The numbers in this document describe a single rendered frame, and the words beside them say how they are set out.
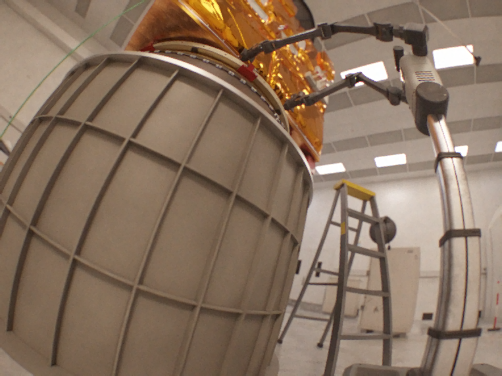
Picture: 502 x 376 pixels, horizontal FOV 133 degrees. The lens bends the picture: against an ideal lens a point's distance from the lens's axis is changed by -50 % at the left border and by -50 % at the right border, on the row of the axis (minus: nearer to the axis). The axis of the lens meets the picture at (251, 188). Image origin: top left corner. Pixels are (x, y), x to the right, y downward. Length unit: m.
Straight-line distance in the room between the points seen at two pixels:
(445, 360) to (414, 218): 7.86
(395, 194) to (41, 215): 8.94
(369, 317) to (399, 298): 0.57
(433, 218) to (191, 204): 8.19
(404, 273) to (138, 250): 3.71
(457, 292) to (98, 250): 0.99
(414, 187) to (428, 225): 1.60
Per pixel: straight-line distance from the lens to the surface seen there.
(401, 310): 3.84
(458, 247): 0.72
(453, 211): 0.77
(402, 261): 3.92
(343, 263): 1.51
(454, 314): 0.70
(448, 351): 0.70
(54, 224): 0.73
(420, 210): 8.55
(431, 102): 0.99
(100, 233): 0.65
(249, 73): 1.44
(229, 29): 1.61
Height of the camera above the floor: 0.51
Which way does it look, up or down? 25 degrees up
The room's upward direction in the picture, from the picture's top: 17 degrees clockwise
